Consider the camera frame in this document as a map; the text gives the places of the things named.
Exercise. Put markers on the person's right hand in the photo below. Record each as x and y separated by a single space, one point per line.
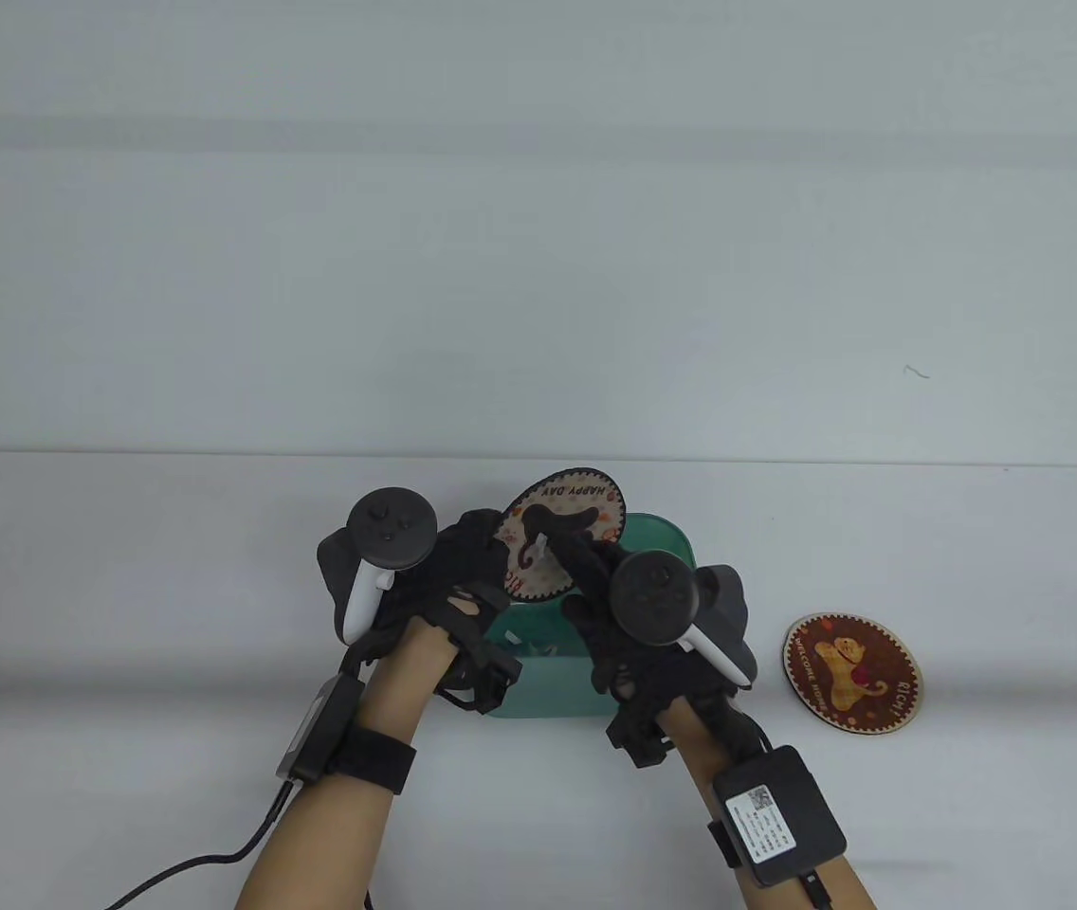
624 673

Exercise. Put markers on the person's left hand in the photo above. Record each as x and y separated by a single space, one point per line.
463 578

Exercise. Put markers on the beige cat coaster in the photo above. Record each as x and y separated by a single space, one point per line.
567 493

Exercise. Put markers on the brown cat coaster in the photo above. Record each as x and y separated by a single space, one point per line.
851 673

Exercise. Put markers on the person's right forearm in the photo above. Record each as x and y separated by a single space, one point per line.
690 777

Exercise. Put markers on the person's left forearm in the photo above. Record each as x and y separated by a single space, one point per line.
349 834

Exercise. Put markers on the green plastic bin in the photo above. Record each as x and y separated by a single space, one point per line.
553 687

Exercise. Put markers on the white and black controller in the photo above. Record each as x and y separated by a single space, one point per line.
392 526
657 597

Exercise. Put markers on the black sensor box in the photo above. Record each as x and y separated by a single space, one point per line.
320 725
780 815

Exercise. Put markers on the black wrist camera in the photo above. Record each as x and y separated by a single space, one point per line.
638 739
486 684

